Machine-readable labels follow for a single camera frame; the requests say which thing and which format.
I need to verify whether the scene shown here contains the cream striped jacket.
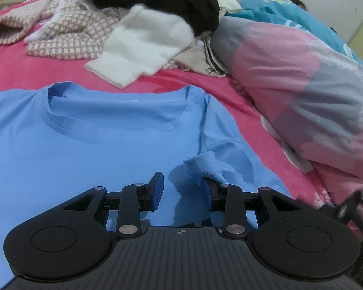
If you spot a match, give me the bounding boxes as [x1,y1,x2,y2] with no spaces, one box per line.
[169,0,243,78]

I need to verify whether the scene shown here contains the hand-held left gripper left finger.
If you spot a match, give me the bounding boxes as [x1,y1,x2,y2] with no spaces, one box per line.
[63,172,165,239]

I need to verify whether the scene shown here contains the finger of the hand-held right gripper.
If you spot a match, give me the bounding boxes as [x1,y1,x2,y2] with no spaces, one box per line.
[318,187,363,226]

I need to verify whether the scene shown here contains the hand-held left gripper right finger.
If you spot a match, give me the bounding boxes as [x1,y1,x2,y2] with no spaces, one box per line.
[200,176,301,239]

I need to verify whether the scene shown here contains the blue t-shirt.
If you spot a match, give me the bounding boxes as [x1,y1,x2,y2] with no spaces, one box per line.
[0,81,291,290]

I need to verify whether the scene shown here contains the beige checkered garment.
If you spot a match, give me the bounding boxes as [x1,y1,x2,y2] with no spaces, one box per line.
[0,0,119,63]

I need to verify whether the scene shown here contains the white fleece garment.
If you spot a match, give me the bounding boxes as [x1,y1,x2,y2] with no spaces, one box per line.
[85,4,198,90]

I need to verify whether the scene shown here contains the pink floral bedsheet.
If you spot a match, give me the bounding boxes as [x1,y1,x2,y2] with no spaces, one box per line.
[0,0,363,290]

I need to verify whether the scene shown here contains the pink grey quilt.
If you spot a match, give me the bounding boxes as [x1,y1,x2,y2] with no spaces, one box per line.
[210,15,363,206]

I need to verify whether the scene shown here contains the teal printed blanket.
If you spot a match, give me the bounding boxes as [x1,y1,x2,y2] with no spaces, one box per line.
[238,0,363,66]

